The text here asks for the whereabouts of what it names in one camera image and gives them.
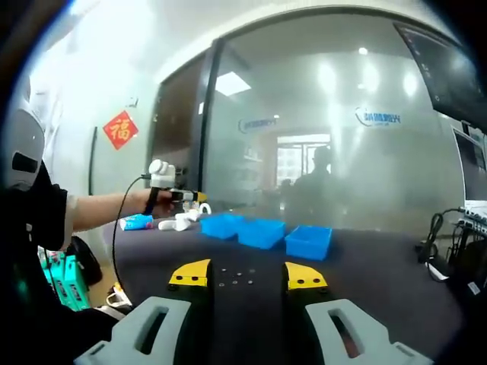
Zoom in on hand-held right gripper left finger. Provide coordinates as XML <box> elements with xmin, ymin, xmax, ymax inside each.
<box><xmin>74</xmin><ymin>259</ymin><xmax>214</xmax><ymax>365</ymax></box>

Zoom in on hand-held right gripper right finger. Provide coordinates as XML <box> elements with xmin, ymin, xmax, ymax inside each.
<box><xmin>282</xmin><ymin>261</ymin><xmax>434</xmax><ymax>365</ymax></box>

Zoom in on blue plastic bin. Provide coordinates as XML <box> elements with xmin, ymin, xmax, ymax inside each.
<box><xmin>237</xmin><ymin>217</ymin><xmax>287</xmax><ymax>251</ymax></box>
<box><xmin>199</xmin><ymin>212</ymin><xmax>245</xmax><ymax>241</ymax></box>
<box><xmin>284</xmin><ymin>224</ymin><xmax>333</xmax><ymax>262</ymax></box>

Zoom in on screws nuts and washers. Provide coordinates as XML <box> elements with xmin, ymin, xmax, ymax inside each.
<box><xmin>217</xmin><ymin>267</ymin><xmax>256</xmax><ymax>287</ymax></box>

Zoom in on person's left hand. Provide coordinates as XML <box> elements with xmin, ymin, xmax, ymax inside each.
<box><xmin>144</xmin><ymin>189</ymin><xmax>177</xmax><ymax>216</ymax></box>

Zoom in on blue tissue packet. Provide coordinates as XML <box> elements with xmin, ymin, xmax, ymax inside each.
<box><xmin>119</xmin><ymin>213</ymin><xmax>154</xmax><ymax>232</ymax></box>

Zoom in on teal plastic crate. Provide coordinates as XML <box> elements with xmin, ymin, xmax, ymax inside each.
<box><xmin>37</xmin><ymin>249</ymin><xmax>91</xmax><ymax>312</ymax></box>

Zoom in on black bag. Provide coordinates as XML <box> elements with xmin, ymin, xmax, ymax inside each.
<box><xmin>70</xmin><ymin>235</ymin><xmax>103</xmax><ymax>286</ymax></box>

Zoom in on person in black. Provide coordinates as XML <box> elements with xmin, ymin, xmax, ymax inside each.
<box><xmin>0</xmin><ymin>159</ymin><xmax>123</xmax><ymax>365</ymax></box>

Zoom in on grey worn device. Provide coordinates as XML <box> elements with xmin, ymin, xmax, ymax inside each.
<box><xmin>3</xmin><ymin>109</ymin><xmax>46</xmax><ymax>191</ymax></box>

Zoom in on desk electronics rack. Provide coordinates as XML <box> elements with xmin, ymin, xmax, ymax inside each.
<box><xmin>458</xmin><ymin>199</ymin><xmax>487</xmax><ymax>233</ymax></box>

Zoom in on large black monitor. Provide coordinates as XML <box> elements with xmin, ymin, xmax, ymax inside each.
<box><xmin>393</xmin><ymin>22</ymin><xmax>487</xmax><ymax>123</ymax></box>

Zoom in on red diamond wall decoration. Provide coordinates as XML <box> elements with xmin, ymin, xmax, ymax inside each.
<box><xmin>102</xmin><ymin>109</ymin><xmax>139</xmax><ymax>151</ymax></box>

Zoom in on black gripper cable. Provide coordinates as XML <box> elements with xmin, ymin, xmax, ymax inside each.
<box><xmin>111</xmin><ymin>173</ymin><xmax>154</xmax><ymax>305</ymax></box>

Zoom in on black looped cables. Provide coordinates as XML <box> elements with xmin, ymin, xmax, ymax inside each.
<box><xmin>416</xmin><ymin>207</ymin><xmax>464</xmax><ymax>268</ymax></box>

